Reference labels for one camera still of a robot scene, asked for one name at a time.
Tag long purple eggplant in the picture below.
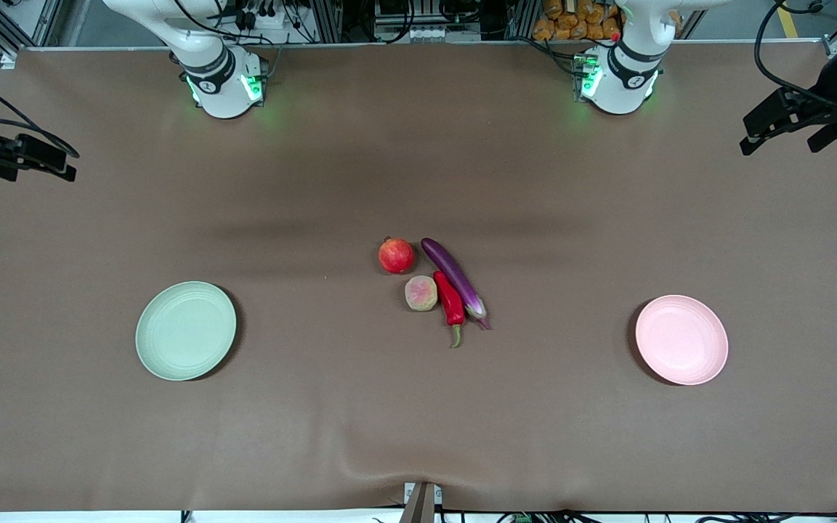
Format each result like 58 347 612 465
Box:
421 238 492 331

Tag red pomegranate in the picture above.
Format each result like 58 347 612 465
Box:
379 237 416 275

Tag red chili pepper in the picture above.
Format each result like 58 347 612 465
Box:
432 271 466 349

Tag pink yellow peach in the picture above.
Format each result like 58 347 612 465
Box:
405 275 439 312

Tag light green plate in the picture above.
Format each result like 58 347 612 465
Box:
135 281 238 381

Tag bag of orange items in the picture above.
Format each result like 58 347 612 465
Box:
533 0 624 42

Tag pink plate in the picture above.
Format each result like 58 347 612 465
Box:
635 294 729 386

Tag white power strip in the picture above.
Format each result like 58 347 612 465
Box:
233 4 297 31

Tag brown table cloth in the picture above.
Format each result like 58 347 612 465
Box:
0 40 837 514

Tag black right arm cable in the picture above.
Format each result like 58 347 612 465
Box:
0 68 81 159

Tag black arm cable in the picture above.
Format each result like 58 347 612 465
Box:
753 0 837 97
0 68 81 159

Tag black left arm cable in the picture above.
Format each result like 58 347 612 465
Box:
753 0 837 97

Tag aluminium frame post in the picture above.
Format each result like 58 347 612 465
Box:
504 0 541 41
311 0 344 44

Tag grey metal bracket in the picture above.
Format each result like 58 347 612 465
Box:
400 482 443 523

